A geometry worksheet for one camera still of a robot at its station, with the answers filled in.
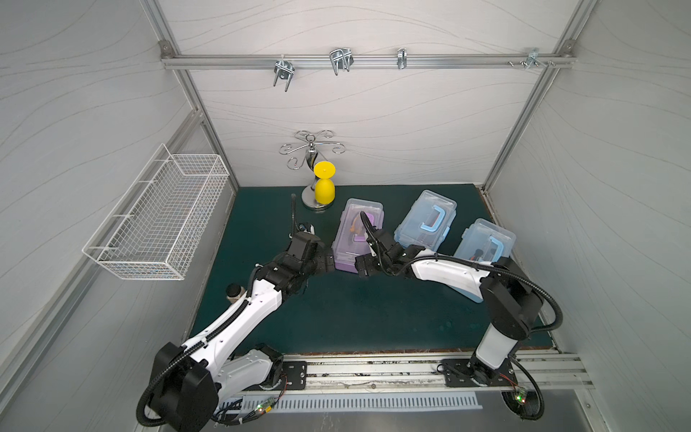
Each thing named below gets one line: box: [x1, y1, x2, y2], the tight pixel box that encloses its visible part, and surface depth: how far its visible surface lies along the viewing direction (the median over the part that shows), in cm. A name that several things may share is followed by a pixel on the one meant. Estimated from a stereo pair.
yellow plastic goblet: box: [313, 160, 336, 206], surface depth 93 cm
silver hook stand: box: [278, 130, 347, 211], surface depth 97 cm
